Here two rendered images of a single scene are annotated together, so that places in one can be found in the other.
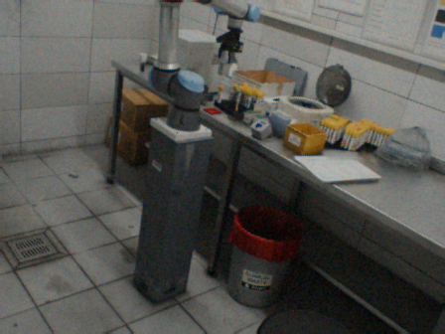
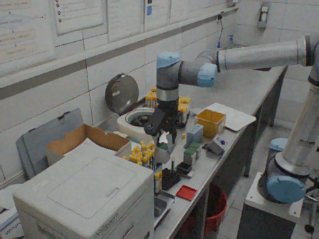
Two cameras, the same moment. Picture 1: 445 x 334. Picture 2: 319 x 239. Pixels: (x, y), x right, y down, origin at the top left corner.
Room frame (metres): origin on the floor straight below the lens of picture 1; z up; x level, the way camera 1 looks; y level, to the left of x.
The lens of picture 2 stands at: (2.69, 0.91, 1.69)
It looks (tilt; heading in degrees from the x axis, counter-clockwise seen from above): 28 degrees down; 255
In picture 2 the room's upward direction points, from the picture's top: 1 degrees clockwise
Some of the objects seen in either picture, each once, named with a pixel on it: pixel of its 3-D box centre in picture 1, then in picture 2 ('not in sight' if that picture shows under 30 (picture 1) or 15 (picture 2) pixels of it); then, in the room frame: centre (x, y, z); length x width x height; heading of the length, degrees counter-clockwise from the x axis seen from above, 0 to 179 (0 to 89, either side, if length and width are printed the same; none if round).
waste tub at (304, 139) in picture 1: (304, 139); (210, 123); (2.05, -0.35, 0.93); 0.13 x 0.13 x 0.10; 40
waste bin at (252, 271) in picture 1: (260, 256); (194, 222); (2.11, -0.30, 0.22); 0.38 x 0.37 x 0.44; 44
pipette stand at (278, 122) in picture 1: (278, 124); (194, 136); (2.18, -0.24, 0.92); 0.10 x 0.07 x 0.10; 39
